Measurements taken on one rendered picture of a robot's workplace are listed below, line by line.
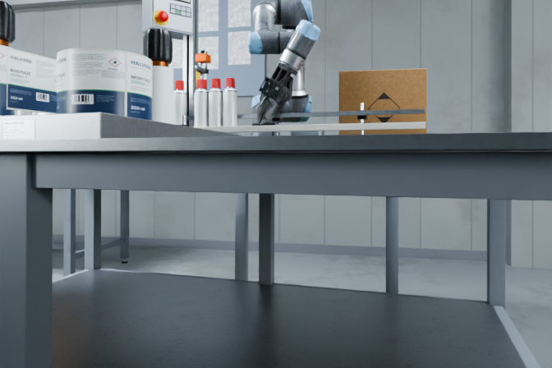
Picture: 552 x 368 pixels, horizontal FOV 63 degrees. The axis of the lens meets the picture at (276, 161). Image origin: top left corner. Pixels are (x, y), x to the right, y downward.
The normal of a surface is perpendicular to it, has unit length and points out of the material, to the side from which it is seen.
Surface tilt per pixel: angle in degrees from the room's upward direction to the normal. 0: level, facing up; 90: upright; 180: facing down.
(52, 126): 90
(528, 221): 90
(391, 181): 90
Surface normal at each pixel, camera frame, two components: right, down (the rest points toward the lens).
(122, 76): 0.65, 0.00
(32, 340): 0.96, 0.00
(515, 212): -0.19, 0.00
